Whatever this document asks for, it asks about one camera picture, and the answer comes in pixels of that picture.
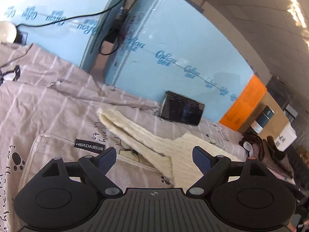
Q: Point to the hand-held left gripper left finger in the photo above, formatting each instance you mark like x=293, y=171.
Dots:
x=107, y=160

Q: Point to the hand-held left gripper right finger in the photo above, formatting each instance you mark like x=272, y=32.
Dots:
x=201, y=160

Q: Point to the cream knitted sweater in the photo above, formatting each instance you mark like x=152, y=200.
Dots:
x=154, y=140

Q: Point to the pile of brown clothes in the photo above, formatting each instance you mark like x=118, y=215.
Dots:
x=268, y=152

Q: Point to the black smartphone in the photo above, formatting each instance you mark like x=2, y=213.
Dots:
x=181, y=109

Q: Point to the dark blue can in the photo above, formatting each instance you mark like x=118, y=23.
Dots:
x=262, y=119

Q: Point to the orange board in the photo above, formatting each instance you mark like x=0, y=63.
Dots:
x=246, y=101

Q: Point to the striped printed bed sheet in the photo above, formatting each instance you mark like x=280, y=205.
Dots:
x=60, y=96

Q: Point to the cardboard box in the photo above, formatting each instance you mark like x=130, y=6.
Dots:
x=277, y=120

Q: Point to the white printed box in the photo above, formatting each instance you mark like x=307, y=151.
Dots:
x=286, y=135

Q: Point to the dark grey cabinet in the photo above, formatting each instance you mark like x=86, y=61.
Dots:
x=282, y=91

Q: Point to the large light blue foam board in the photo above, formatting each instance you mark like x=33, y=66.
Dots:
x=178, y=41

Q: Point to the black power adapter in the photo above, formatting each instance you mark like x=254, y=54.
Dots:
x=113, y=35

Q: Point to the white round lamp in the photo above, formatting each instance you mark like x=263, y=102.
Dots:
x=6, y=31

